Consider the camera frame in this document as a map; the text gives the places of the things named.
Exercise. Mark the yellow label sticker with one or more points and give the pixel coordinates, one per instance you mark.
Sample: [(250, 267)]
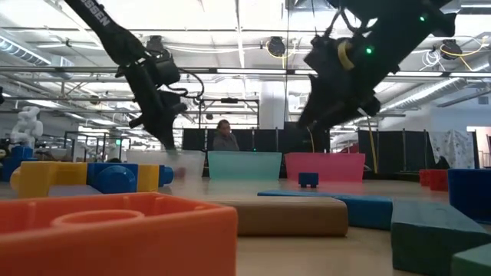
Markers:
[(344, 57)]

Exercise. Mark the clear plastic bin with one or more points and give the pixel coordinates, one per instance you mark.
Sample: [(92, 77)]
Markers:
[(192, 165)]

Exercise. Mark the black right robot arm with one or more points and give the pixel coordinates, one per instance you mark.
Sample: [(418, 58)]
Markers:
[(403, 30)]

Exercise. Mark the long green block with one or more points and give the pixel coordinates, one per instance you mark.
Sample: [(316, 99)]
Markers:
[(475, 264)]

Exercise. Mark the long blue block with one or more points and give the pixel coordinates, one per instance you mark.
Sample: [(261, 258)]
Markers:
[(368, 212)]

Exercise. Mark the medium blue toy block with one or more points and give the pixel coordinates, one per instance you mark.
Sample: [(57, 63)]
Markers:
[(17, 155), (115, 179), (166, 175)]

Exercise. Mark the white patterned cloth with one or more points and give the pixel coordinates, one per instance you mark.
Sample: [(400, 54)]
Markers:
[(452, 147)]

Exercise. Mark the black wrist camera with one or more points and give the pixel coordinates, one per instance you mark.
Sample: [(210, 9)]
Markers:
[(167, 71), (324, 55)]

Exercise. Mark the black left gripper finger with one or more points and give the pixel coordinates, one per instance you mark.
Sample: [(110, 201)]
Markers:
[(163, 130), (174, 122)]

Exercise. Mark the black chair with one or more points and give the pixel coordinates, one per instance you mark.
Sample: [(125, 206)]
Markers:
[(443, 163)]

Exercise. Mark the black gantry frame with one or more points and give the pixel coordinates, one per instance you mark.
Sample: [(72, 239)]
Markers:
[(230, 100)]

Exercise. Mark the long purple-blue block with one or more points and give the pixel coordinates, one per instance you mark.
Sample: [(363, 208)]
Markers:
[(73, 191)]

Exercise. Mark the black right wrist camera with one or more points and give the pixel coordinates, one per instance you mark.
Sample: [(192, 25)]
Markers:
[(324, 55)]

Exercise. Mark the red plastic bin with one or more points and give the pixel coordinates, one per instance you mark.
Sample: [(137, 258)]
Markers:
[(326, 166)]

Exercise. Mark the black partition panels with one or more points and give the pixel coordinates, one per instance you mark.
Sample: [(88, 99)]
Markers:
[(195, 140), (395, 153)]

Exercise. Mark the long ceiling light bar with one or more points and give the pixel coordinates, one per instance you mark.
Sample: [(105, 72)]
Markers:
[(249, 71)]

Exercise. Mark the small red toy block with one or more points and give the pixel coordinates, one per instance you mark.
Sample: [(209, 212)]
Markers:
[(424, 178), (439, 180)]

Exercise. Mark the black aluminium table frame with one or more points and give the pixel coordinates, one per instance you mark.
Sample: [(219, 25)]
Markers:
[(391, 176)]

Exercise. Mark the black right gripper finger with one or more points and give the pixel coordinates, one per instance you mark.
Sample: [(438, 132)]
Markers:
[(322, 117), (311, 96)]

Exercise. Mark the person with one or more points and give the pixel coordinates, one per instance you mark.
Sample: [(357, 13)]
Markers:
[(225, 142)]

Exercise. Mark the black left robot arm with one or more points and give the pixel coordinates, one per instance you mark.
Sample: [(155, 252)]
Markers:
[(103, 27)]

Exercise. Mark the long tan block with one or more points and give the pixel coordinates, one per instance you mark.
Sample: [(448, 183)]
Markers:
[(291, 218)]

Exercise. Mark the white pillar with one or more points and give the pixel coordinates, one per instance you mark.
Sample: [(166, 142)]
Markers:
[(272, 107)]

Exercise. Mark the small orange toy block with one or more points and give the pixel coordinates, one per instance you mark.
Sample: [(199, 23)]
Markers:
[(115, 249)]

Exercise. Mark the long teal block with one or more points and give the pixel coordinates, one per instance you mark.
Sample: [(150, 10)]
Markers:
[(422, 237)]

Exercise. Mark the small blue toy block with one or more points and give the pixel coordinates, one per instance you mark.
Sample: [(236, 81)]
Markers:
[(470, 195), (308, 179)]

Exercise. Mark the medium yellow toy block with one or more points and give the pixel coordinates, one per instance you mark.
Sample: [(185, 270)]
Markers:
[(148, 178), (38, 178)]

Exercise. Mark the teal plastic bin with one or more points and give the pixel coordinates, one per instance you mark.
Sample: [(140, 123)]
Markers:
[(245, 165)]

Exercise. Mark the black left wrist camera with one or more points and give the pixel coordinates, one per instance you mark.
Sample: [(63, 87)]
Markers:
[(167, 71)]

